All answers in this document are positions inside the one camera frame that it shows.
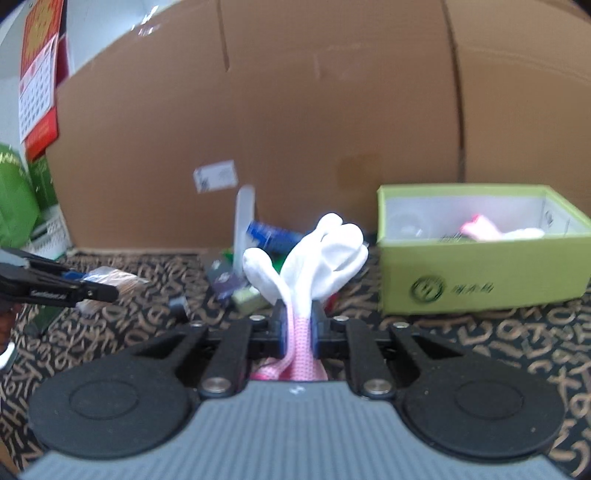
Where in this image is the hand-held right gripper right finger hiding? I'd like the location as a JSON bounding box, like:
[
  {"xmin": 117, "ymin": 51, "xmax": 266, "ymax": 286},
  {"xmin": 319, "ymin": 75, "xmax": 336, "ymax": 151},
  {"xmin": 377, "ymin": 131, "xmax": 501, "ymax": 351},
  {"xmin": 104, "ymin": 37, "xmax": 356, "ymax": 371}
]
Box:
[{"xmin": 311, "ymin": 300, "xmax": 468, "ymax": 400}]

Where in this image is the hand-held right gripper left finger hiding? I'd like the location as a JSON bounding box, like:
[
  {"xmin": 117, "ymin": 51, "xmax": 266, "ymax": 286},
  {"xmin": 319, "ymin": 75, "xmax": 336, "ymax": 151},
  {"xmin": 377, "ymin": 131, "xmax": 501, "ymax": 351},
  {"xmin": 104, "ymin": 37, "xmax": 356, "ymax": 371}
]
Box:
[{"xmin": 115, "ymin": 300, "xmax": 287, "ymax": 400}]

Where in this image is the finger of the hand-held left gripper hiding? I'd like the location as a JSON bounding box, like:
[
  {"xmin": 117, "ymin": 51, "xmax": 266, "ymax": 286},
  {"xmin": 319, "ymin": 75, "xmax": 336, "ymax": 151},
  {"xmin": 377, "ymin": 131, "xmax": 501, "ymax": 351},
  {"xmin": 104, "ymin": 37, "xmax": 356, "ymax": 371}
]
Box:
[
  {"xmin": 79, "ymin": 281, "xmax": 119, "ymax": 305},
  {"xmin": 0, "ymin": 247, "xmax": 88, "ymax": 283}
]

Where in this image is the white glove with pink cuff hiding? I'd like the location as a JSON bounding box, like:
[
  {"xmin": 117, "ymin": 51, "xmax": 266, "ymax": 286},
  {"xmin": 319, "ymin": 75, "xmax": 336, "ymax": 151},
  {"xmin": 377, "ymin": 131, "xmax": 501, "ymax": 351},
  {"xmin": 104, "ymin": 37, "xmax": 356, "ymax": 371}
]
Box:
[
  {"xmin": 242, "ymin": 212, "xmax": 369, "ymax": 382},
  {"xmin": 459, "ymin": 215, "xmax": 546, "ymax": 243}
]

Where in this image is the clear plastic cup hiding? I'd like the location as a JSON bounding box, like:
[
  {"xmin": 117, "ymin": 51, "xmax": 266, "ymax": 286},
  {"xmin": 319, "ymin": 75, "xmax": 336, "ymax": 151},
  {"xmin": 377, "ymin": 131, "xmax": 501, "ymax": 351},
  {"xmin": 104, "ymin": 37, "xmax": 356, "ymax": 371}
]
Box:
[{"xmin": 388, "ymin": 210, "xmax": 435, "ymax": 241}]

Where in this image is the lime green cardboard box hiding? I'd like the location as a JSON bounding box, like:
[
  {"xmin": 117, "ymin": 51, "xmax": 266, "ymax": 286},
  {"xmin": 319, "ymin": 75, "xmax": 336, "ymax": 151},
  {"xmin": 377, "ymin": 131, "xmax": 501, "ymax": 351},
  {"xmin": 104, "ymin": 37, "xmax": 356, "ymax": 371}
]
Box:
[{"xmin": 376, "ymin": 185, "xmax": 591, "ymax": 317}]

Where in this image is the clear plastic bag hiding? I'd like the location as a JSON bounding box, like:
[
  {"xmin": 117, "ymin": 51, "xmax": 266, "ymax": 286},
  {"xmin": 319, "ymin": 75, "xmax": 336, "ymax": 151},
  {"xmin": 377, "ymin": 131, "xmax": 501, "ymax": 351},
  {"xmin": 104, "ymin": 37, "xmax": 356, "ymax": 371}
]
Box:
[{"xmin": 74, "ymin": 265, "xmax": 150, "ymax": 315}]

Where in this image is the small pale green carton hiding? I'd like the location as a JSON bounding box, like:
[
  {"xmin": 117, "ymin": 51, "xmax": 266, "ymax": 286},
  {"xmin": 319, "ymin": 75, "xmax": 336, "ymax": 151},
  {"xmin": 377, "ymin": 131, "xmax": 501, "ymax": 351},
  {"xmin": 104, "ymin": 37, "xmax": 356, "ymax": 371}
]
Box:
[{"xmin": 231, "ymin": 285, "xmax": 273, "ymax": 313}]

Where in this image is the green and white carton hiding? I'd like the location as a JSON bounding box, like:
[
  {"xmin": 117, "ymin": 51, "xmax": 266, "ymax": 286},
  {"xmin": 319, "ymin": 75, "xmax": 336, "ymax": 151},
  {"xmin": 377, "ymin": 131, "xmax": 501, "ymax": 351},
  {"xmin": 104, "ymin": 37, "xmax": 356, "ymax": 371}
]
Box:
[{"xmin": 27, "ymin": 154, "xmax": 74, "ymax": 259}]

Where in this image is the small dark purple carton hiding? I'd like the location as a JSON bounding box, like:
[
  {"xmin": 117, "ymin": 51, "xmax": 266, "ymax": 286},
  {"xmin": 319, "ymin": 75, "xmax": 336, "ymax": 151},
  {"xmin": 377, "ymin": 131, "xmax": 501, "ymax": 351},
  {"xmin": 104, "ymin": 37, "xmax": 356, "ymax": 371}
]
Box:
[{"xmin": 205, "ymin": 261, "xmax": 243, "ymax": 301}]

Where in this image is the long blue carton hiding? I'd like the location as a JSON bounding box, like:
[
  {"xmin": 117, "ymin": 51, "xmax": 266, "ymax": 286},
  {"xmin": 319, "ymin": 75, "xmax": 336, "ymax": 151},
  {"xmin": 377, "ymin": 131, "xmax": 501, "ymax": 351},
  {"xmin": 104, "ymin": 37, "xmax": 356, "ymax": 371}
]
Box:
[{"xmin": 247, "ymin": 220, "xmax": 305, "ymax": 253}]

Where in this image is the green plastic bag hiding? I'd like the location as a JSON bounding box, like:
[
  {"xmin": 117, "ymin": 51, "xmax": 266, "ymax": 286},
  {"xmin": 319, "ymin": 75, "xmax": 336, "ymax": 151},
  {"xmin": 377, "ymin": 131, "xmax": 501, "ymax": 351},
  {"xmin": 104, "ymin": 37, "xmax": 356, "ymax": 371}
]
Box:
[{"xmin": 0, "ymin": 142, "xmax": 41, "ymax": 250}]

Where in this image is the translucent plastic tube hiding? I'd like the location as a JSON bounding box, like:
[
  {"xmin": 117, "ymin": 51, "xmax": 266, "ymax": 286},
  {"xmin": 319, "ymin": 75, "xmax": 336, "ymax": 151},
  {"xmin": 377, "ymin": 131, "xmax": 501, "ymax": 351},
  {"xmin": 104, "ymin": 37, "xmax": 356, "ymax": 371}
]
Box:
[{"xmin": 233, "ymin": 185, "xmax": 257, "ymax": 278}]

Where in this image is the white shipping label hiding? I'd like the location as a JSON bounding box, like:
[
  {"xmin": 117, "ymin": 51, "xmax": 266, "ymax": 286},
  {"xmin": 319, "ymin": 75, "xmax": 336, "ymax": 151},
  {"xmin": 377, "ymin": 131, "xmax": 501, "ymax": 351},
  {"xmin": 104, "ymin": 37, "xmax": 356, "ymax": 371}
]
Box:
[{"xmin": 193, "ymin": 160, "xmax": 238, "ymax": 193}]

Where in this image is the black letter-patterned mat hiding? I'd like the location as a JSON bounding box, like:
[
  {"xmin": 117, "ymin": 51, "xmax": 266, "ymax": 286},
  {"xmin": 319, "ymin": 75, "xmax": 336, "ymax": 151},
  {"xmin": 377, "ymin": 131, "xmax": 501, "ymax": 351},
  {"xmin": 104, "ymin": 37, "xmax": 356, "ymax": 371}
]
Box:
[{"xmin": 0, "ymin": 249, "xmax": 591, "ymax": 480}]

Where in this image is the large brown cardboard sheet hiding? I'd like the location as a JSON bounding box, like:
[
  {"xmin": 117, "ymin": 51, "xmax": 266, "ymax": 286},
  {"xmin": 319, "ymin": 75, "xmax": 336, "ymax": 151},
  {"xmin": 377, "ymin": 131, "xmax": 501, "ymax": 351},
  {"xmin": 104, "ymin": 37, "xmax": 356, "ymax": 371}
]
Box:
[{"xmin": 44, "ymin": 0, "xmax": 591, "ymax": 256}]

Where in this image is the red wall calendar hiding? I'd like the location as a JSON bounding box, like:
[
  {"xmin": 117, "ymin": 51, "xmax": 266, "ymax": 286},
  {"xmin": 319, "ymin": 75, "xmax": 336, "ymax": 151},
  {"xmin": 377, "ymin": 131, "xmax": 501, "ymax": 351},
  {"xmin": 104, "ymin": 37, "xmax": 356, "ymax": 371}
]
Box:
[{"xmin": 18, "ymin": 0, "xmax": 65, "ymax": 160}]

